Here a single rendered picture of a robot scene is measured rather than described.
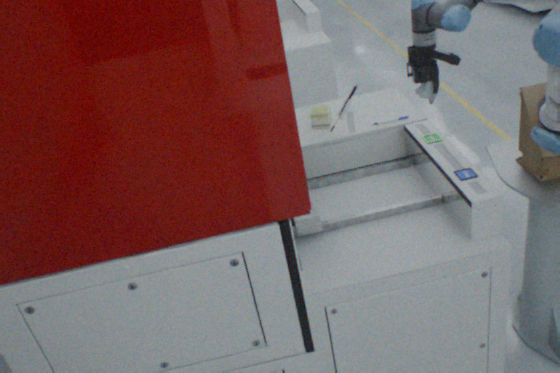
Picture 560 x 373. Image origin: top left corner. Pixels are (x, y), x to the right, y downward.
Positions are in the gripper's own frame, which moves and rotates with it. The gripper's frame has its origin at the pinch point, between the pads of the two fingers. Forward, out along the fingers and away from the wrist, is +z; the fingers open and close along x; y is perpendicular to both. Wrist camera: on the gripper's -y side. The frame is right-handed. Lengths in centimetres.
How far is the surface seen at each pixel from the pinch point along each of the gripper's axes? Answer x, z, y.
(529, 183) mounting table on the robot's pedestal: 18.8, 28.7, -25.1
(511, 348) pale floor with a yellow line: 16, 111, -24
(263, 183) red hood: 66, -22, 63
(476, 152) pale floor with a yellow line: -136, 111, -83
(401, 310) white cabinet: 46, 43, 30
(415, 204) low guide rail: 19.0, 26.3, 14.7
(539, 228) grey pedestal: 16, 52, -32
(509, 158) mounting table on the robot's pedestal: 1.6, 28.7, -27.4
